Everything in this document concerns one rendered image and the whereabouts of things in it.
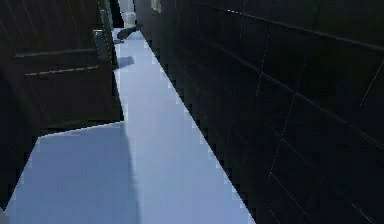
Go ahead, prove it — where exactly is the dark brown wooden door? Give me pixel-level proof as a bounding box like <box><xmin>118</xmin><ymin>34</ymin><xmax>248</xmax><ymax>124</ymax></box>
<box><xmin>0</xmin><ymin>0</ymin><xmax>125</xmax><ymax>138</ymax></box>

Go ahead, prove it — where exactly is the dark grey door handle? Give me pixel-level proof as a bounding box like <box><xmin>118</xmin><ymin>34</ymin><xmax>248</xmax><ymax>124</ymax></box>
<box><xmin>116</xmin><ymin>23</ymin><xmax>144</xmax><ymax>41</ymax></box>

